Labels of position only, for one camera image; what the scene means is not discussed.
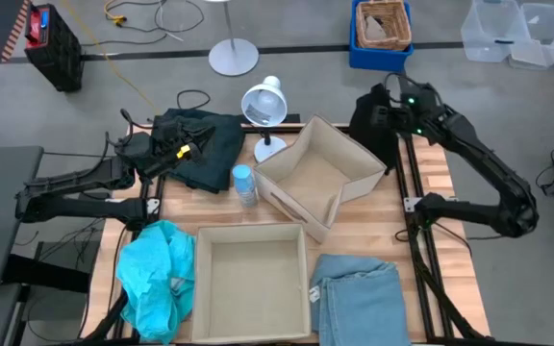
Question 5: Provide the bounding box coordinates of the blue plastic crate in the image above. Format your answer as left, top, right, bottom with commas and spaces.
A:
348, 0, 416, 73

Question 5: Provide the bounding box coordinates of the black floor cable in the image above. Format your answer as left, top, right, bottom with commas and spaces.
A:
82, 0, 206, 48

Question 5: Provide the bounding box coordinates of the black desk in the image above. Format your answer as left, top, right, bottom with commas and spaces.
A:
0, 145, 45, 293

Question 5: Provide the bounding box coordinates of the black aluminium table frame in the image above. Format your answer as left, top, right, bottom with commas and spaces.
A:
84, 122, 492, 346

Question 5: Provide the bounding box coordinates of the grey floor lamp stand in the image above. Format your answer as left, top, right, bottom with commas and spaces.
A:
204, 0, 261, 77

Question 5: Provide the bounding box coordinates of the black looped cable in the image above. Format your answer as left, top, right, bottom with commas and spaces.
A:
175, 88, 212, 111

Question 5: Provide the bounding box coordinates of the clear bottle with blue cap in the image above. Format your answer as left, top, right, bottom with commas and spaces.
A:
231, 163, 260, 209

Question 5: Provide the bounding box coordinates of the dark green garment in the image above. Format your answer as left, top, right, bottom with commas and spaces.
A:
154, 108, 247, 194

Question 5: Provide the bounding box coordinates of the grey cardboard piece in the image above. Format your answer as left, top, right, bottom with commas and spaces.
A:
363, 13, 389, 42

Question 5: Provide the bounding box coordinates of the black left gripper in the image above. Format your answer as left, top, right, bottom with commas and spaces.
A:
132, 130, 197, 178

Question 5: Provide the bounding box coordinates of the wicker basket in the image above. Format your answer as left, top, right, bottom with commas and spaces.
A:
355, 0, 413, 52

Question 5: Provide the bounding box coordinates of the white desk lamp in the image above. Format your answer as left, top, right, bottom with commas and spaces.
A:
240, 75, 289, 163

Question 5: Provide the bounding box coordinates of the turquoise garment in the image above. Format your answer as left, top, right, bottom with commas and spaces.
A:
115, 219, 197, 345

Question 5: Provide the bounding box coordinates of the beige fabric storage box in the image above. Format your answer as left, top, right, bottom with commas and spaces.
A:
252, 113, 388, 244
189, 222, 313, 345

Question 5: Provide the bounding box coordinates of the black garment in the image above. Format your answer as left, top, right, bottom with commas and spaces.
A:
348, 84, 401, 175

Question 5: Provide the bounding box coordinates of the yellow cable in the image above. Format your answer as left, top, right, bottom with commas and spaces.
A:
60, 0, 163, 116

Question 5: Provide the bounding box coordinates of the light blue denim garment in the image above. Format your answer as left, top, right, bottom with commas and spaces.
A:
309, 253, 412, 346

